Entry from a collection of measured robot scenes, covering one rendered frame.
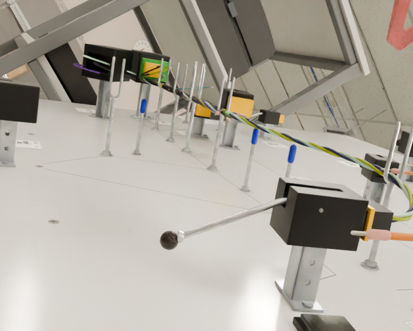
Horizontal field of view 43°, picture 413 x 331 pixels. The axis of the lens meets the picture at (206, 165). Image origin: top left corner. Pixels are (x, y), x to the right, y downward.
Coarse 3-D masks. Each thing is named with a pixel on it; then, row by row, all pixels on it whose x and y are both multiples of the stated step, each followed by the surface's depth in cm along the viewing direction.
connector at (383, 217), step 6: (372, 204) 41; (378, 204) 41; (378, 210) 40; (384, 210) 40; (390, 210) 40; (366, 216) 39; (378, 216) 39; (384, 216) 40; (390, 216) 40; (378, 222) 40; (384, 222) 40; (390, 222) 40; (372, 228) 40; (378, 228) 40; (384, 228) 40; (390, 228) 40
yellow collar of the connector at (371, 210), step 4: (368, 208) 39; (372, 208) 39; (368, 212) 39; (372, 212) 39; (368, 216) 39; (372, 216) 39; (368, 220) 39; (372, 220) 39; (368, 224) 39; (364, 228) 39; (368, 228) 39; (360, 236) 40; (364, 236) 39; (364, 240) 39
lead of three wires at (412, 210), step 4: (388, 176) 49; (392, 176) 49; (396, 176) 49; (392, 180) 49; (396, 180) 48; (400, 180) 48; (396, 184) 48; (400, 184) 47; (404, 184) 47; (400, 188) 48; (404, 188) 47; (408, 188) 46; (404, 192) 46; (408, 192) 46; (408, 196) 45; (412, 196) 45; (412, 200) 45; (412, 204) 44; (412, 208) 43; (408, 212) 42; (412, 212) 42; (396, 216) 42; (400, 216) 42; (404, 216) 42; (408, 216) 42; (392, 220) 41; (396, 220) 41; (400, 220) 41; (404, 220) 42
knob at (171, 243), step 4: (164, 232) 38; (168, 232) 38; (172, 232) 38; (160, 236) 38; (164, 236) 38; (168, 236) 38; (172, 236) 38; (176, 236) 38; (160, 240) 38; (164, 240) 38; (168, 240) 37; (172, 240) 38; (176, 240) 38; (164, 244) 38; (168, 244) 38; (172, 244) 38; (176, 244) 38; (164, 248) 38; (168, 248) 38; (172, 248) 38
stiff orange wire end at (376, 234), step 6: (354, 234) 26; (360, 234) 26; (366, 234) 26; (372, 234) 26; (378, 234) 26; (384, 234) 26; (390, 234) 26; (396, 234) 26; (402, 234) 26; (408, 234) 26; (384, 240) 26; (402, 240) 26; (408, 240) 26
